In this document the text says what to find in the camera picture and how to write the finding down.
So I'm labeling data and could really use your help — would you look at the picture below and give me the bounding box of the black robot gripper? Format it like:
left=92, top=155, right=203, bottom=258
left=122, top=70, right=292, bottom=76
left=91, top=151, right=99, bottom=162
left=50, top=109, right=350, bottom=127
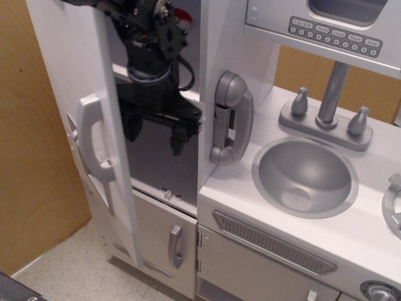
left=117, top=67, right=202, bottom=156

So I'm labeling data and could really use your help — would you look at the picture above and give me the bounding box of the silver fridge handle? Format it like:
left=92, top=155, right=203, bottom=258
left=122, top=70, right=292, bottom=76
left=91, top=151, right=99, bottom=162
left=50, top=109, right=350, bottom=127
left=76, top=96, right=117, bottom=184

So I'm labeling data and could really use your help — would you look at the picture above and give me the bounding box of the white fridge door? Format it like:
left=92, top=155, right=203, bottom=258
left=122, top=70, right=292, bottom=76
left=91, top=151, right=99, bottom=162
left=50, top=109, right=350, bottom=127
left=27, top=1, right=143, bottom=268

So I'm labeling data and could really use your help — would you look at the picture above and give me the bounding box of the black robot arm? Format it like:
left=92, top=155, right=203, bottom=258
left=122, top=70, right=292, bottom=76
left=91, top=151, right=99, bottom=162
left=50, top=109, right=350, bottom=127
left=70, top=1, right=202, bottom=156

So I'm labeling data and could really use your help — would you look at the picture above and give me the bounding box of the silver ice dispenser panel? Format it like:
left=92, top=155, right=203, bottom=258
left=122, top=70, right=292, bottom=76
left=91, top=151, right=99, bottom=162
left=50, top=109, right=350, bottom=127
left=67, top=114, right=115, bottom=216

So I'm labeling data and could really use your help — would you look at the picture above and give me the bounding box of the red white toy cheese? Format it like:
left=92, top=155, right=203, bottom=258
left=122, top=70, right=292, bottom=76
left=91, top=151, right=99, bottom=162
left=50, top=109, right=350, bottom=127
left=174, top=8, right=193, bottom=31

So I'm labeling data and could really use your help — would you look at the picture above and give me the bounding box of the white lower freezer door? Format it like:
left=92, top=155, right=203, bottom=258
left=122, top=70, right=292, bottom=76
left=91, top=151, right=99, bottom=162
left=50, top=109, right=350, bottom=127
left=85, top=178, right=199, bottom=300

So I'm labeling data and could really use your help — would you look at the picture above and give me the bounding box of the silver toy faucet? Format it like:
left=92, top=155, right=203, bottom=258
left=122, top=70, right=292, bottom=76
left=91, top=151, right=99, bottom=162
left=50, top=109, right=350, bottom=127
left=279, top=61, right=373, bottom=152

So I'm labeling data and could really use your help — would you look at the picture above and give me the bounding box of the white oven door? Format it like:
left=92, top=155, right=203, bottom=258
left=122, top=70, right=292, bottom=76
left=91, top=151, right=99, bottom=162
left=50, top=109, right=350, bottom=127
left=197, top=226, right=340, bottom=300

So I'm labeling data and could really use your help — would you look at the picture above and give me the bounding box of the white toy kitchen cabinet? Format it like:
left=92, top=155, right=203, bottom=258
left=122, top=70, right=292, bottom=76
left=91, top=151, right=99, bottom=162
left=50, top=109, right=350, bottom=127
left=130, top=1, right=400, bottom=300

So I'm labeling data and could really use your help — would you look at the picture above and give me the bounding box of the brown cardboard backing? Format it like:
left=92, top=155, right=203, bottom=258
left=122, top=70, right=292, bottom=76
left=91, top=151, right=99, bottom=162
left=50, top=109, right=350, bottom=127
left=274, top=46, right=400, bottom=124

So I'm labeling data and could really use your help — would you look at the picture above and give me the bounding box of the silver toy sink bowl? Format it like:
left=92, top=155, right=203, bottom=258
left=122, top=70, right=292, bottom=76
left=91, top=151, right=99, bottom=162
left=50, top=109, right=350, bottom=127
left=252, top=137, right=359, bottom=219

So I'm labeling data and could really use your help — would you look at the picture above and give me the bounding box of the grey vent grille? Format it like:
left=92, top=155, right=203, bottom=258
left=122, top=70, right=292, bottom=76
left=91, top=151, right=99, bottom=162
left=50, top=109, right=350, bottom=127
left=212, top=211, right=337, bottom=276

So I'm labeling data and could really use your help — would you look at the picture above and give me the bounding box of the black case corner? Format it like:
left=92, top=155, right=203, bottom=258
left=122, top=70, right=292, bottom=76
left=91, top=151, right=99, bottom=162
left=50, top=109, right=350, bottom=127
left=0, top=272, right=48, bottom=301

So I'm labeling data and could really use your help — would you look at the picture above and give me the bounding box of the toy microwave with keypad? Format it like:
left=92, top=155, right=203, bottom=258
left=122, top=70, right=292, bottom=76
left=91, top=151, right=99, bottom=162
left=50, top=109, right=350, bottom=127
left=244, top=1, right=400, bottom=79

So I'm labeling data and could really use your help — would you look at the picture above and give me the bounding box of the silver stove burner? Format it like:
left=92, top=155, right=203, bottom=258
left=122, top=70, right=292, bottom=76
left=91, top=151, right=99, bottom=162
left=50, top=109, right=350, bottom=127
left=382, top=173, right=400, bottom=239

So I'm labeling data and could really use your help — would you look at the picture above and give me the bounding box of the silver stove knob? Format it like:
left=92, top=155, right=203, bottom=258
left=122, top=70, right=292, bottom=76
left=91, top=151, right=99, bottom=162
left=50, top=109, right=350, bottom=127
left=360, top=280, right=400, bottom=301

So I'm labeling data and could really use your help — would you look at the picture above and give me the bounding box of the grey toy wall phone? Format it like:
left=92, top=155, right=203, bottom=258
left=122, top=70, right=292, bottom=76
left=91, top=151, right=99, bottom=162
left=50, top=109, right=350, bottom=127
left=210, top=71, right=254, bottom=166

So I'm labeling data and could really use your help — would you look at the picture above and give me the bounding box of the silver lower door handle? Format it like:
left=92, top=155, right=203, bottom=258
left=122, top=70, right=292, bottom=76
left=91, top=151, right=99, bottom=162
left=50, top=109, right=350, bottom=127
left=168, top=224, right=182, bottom=270

